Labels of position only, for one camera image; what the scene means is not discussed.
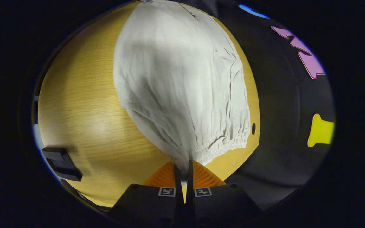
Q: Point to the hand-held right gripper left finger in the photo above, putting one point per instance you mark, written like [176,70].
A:
[150,202]

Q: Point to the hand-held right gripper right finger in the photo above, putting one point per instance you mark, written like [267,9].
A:
[220,202]

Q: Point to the white jeans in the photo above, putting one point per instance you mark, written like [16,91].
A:
[182,79]

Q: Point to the black table edge bracket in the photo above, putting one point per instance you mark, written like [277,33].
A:
[62,163]

